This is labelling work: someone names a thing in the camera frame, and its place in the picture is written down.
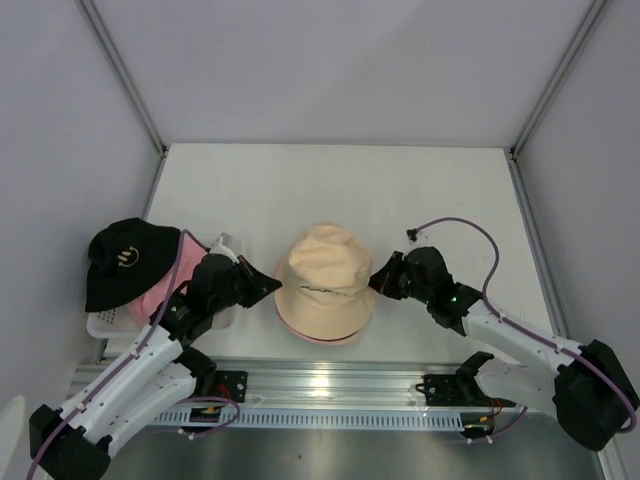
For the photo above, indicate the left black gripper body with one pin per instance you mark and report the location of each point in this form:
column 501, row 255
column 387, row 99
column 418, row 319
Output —
column 240, row 286

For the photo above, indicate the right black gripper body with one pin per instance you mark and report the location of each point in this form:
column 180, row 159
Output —
column 404, row 287

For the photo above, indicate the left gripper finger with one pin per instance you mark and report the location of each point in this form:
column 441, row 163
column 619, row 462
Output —
column 254, row 282
column 250, row 300

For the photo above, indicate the pink bucket hat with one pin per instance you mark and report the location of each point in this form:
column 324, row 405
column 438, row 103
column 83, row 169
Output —
column 320, row 314

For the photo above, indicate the beige cap with script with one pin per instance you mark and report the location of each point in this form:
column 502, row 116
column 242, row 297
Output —
column 328, row 255

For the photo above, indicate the black bucket hat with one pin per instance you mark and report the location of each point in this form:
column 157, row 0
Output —
column 126, row 259

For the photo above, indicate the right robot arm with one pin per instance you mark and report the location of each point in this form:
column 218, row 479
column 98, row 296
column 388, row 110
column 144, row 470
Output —
column 583, row 387

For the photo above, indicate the white plastic tray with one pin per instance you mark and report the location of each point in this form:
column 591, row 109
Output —
column 118, row 324

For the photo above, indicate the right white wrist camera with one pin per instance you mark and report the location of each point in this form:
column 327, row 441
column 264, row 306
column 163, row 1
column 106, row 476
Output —
column 413, row 235

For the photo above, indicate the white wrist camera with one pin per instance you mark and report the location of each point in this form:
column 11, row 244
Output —
column 413, row 235
column 226, row 245

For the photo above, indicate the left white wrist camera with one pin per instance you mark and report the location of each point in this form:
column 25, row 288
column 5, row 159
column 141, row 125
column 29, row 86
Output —
column 226, row 245

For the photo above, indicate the aluminium rail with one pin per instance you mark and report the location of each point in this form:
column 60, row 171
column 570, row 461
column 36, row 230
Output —
column 340, row 385

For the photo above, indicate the white slotted cable duct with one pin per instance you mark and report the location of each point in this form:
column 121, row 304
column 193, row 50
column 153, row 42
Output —
column 377, row 420

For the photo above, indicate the left aluminium frame post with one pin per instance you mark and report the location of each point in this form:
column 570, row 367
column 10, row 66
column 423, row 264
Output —
column 107, row 45

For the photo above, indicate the aluminium frame post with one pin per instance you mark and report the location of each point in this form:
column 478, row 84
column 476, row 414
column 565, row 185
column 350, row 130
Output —
column 107, row 45
column 578, row 41

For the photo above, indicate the right aluminium frame post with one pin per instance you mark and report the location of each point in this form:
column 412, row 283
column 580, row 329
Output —
column 578, row 41

